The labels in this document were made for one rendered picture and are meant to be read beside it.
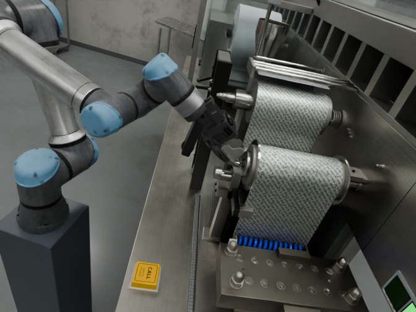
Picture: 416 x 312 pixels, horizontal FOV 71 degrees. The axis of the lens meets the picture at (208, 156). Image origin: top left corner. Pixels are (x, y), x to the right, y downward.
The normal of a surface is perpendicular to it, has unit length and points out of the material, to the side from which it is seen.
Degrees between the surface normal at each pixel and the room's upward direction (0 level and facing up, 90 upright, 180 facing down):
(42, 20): 73
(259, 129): 92
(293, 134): 92
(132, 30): 90
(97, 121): 90
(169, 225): 0
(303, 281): 0
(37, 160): 7
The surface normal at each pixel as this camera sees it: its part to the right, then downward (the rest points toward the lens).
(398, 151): -0.98, -0.18
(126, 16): -0.24, 0.51
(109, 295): 0.20, -0.81
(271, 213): -0.01, 0.56
